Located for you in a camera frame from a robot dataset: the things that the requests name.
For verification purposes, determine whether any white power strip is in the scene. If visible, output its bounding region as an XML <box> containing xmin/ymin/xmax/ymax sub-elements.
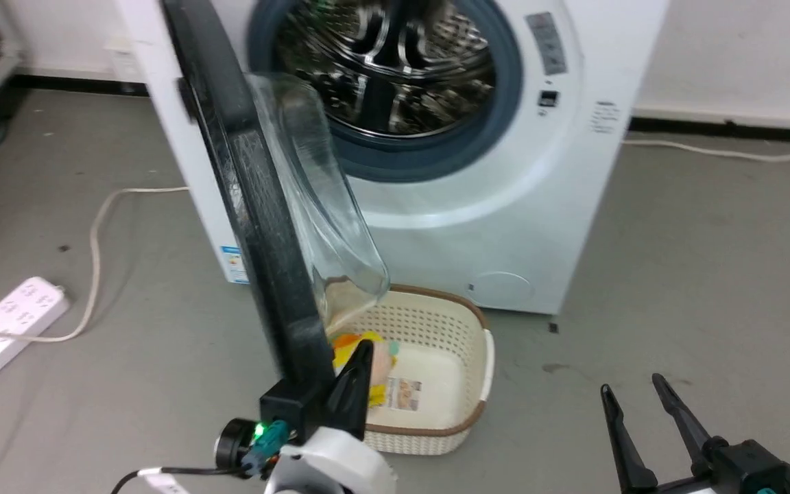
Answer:
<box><xmin>0</xmin><ymin>277</ymin><xmax>72</xmax><ymax>401</ymax></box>

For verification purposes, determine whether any cream perforated laundry basket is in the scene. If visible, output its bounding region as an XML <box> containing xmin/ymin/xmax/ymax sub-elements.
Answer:
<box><xmin>325</xmin><ymin>284</ymin><xmax>496</xmax><ymax>457</ymax></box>

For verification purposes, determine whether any white front-load washing machine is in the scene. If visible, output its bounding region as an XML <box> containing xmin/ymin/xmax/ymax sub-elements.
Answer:
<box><xmin>115</xmin><ymin>0</ymin><xmax>670</xmax><ymax>316</ymax></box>

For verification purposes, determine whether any beige power strip cable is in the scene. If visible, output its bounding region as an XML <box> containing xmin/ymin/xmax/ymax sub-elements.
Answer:
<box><xmin>0</xmin><ymin>186</ymin><xmax>191</xmax><ymax>345</ymax></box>

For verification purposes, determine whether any white floor cable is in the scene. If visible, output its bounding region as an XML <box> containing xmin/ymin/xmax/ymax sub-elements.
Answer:
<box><xmin>622</xmin><ymin>139</ymin><xmax>790</xmax><ymax>164</ymax></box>

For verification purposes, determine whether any black washing machine door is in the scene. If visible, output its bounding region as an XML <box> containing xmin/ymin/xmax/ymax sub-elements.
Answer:
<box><xmin>162</xmin><ymin>0</ymin><xmax>391</xmax><ymax>412</ymax></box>

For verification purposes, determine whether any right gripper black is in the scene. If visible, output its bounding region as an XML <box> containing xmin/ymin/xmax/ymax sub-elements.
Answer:
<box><xmin>600</xmin><ymin>373</ymin><xmax>790</xmax><ymax>494</ymax></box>

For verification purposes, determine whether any white wall socket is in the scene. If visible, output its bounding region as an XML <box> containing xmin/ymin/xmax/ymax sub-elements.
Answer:
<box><xmin>104</xmin><ymin>36</ymin><xmax>146</xmax><ymax>84</ymax></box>

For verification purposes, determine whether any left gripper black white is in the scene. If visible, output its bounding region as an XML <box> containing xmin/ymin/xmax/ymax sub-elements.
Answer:
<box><xmin>259</xmin><ymin>340</ymin><xmax>397</xmax><ymax>494</ymax></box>

